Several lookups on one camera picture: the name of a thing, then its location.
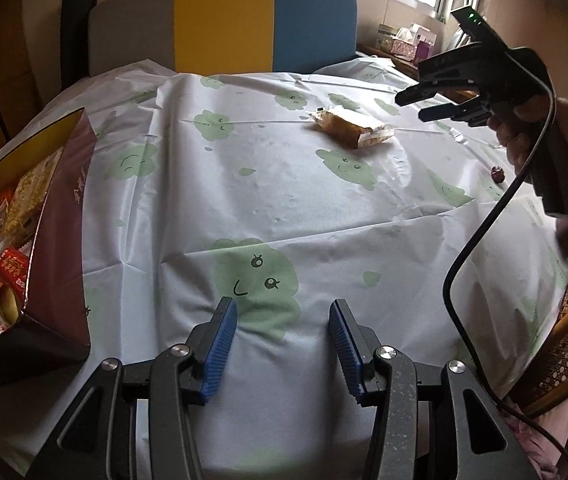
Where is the grey yellow blue sofa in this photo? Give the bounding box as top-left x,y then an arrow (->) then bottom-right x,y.
88,0 -> 360,78

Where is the maroon tin box gold inside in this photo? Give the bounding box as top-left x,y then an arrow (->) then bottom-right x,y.
0,106 -> 97,386

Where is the green white tissue box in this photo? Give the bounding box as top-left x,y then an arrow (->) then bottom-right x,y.
376,24 -> 405,49

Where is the black cable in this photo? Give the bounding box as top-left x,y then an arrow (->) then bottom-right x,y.
443,49 -> 568,466

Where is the small white box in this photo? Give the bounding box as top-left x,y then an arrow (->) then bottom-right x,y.
409,24 -> 438,44

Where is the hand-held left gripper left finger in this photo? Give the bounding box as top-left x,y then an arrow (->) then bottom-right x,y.
24,296 -> 239,480

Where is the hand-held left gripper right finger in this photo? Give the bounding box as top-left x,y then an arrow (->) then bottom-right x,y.
328,299 -> 527,480

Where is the black rolled mat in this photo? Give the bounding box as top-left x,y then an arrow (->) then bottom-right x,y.
60,0 -> 96,88

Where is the sparkly tissue box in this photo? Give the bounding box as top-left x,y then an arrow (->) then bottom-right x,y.
391,37 -> 420,56

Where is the brown cake clear packet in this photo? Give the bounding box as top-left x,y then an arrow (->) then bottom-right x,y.
312,106 -> 396,151

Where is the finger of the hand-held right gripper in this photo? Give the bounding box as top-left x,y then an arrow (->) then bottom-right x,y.
395,79 -> 481,107
418,99 -> 491,127

